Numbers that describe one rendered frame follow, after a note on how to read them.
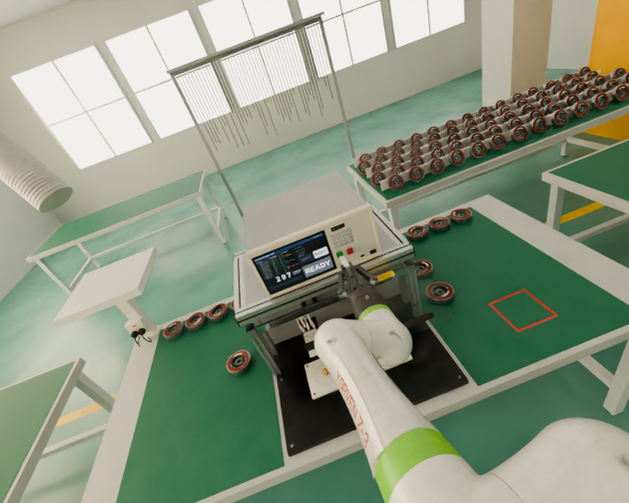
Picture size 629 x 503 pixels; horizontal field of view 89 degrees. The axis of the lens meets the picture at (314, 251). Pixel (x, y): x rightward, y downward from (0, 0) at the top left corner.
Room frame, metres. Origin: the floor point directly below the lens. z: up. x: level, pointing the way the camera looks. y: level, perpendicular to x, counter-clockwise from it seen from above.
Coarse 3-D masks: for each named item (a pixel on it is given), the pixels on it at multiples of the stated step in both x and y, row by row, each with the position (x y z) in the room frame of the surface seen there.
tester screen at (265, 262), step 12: (312, 240) 0.90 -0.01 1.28; (324, 240) 0.90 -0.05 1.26; (276, 252) 0.90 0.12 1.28; (288, 252) 0.90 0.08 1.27; (300, 252) 0.90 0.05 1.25; (264, 264) 0.90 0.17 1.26; (276, 264) 0.90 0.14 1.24; (288, 264) 0.90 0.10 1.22; (300, 264) 0.90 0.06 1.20; (264, 276) 0.90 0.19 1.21; (276, 276) 0.90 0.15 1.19; (276, 288) 0.90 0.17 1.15
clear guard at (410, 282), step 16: (384, 272) 0.87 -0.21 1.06; (400, 272) 0.84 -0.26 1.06; (416, 272) 0.81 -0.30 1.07; (384, 288) 0.79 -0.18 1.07; (400, 288) 0.76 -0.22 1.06; (416, 288) 0.74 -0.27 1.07; (432, 288) 0.71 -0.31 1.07; (400, 304) 0.70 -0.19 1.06; (416, 304) 0.68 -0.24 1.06; (432, 304) 0.67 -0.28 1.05; (448, 304) 0.66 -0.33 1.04; (400, 320) 0.66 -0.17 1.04; (432, 320) 0.64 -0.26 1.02
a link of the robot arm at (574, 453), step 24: (552, 432) 0.15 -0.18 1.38; (576, 432) 0.14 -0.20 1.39; (600, 432) 0.13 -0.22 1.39; (624, 432) 0.12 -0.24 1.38; (528, 456) 0.13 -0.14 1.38; (552, 456) 0.12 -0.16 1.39; (576, 456) 0.12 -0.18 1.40; (600, 456) 0.11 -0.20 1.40; (624, 456) 0.10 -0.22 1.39; (504, 480) 0.12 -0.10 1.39; (528, 480) 0.11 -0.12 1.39; (552, 480) 0.10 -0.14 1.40; (576, 480) 0.10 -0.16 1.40; (600, 480) 0.09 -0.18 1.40; (624, 480) 0.09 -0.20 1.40
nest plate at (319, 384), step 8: (320, 360) 0.83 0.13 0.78; (312, 368) 0.81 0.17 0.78; (320, 368) 0.80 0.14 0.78; (312, 376) 0.78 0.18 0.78; (320, 376) 0.77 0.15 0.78; (328, 376) 0.75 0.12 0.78; (312, 384) 0.75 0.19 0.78; (320, 384) 0.73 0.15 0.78; (328, 384) 0.72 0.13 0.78; (312, 392) 0.72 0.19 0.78; (320, 392) 0.70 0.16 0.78; (328, 392) 0.70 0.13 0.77
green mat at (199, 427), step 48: (192, 336) 1.29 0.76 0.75; (240, 336) 1.17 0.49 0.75; (192, 384) 0.99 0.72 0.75; (240, 384) 0.89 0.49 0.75; (144, 432) 0.84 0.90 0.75; (192, 432) 0.76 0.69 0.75; (240, 432) 0.69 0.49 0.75; (144, 480) 0.65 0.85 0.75; (192, 480) 0.59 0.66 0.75; (240, 480) 0.53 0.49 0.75
